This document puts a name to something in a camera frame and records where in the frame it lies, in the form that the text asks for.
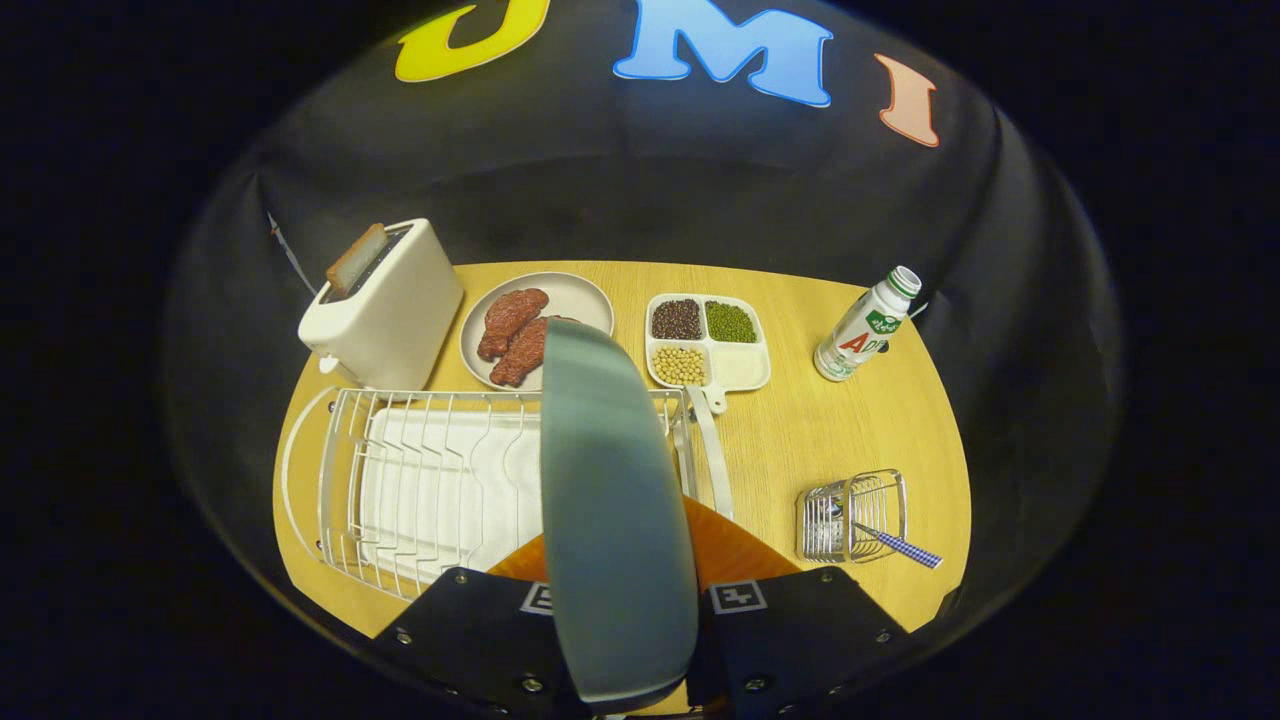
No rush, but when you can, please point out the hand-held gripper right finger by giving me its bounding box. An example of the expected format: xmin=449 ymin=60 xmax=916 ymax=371
xmin=683 ymin=497 xmax=911 ymax=720

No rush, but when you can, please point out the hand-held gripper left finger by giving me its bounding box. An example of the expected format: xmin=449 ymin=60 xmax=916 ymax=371
xmin=375 ymin=533 xmax=591 ymax=720

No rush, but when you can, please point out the metal wire basket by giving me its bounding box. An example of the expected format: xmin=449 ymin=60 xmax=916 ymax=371
xmin=796 ymin=469 xmax=909 ymax=565

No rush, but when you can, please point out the spoon with checked handle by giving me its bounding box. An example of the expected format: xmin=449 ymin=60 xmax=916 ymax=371
xmin=852 ymin=520 xmax=944 ymax=570

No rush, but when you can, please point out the white wire dish rack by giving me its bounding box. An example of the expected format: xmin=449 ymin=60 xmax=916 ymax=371
xmin=280 ymin=383 xmax=734 ymax=601

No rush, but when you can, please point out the pale green plate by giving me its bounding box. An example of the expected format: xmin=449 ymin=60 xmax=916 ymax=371
xmin=540 ymin=318 xmax=700 ymax=713

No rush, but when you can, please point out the beige plate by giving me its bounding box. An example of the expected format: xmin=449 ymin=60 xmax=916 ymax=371
xmin=459 ymin=271 xmax=616 ymax=391

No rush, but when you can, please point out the white divided bean tray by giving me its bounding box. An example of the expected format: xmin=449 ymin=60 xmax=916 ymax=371
xmin=645 ymin=292 xmax=772 ymax=415

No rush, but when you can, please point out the brown meat piece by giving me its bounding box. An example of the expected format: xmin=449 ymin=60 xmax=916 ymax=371
xmin=489 ymin=315 xmax=579 ymax=389
xmin=477 ymin=288 xmax=550 ymax=362

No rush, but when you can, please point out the white green drink bottle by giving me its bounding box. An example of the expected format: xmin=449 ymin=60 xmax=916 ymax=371
xmin=813 ymin=265 xmax=923 ymax=383

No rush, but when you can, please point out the white toaster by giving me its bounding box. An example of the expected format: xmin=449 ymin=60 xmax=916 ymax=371
xmin=298 ymin=218 xmax=466 ymax=393

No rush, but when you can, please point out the toast slice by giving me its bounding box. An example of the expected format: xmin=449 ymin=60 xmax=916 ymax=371
xmin=325 ymin=223 xmax=389 ymax=298

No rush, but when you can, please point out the toaster power cable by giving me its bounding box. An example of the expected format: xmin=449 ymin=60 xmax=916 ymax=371
xmin=266 ymin=211 xmax=317 ymax=297

